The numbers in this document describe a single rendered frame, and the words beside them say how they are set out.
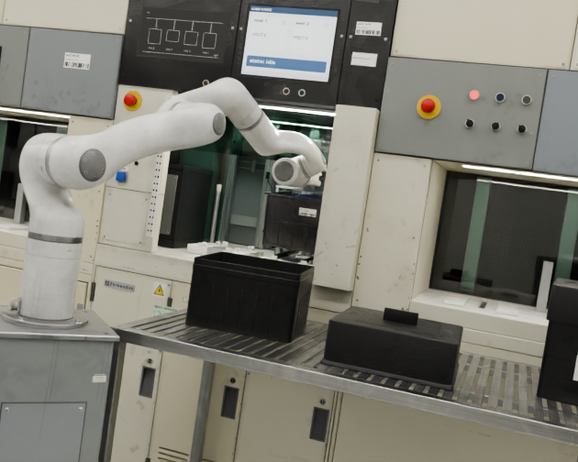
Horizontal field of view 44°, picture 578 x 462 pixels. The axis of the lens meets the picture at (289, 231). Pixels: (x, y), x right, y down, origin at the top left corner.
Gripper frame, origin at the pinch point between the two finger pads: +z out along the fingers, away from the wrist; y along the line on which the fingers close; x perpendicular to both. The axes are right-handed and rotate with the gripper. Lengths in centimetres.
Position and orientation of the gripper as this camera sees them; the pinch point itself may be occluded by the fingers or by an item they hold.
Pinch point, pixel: (312, 178)
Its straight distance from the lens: 248.9
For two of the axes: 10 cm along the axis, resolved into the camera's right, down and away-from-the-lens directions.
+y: 9.4, 1.5, -3.0
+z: 3.0, -0.1, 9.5
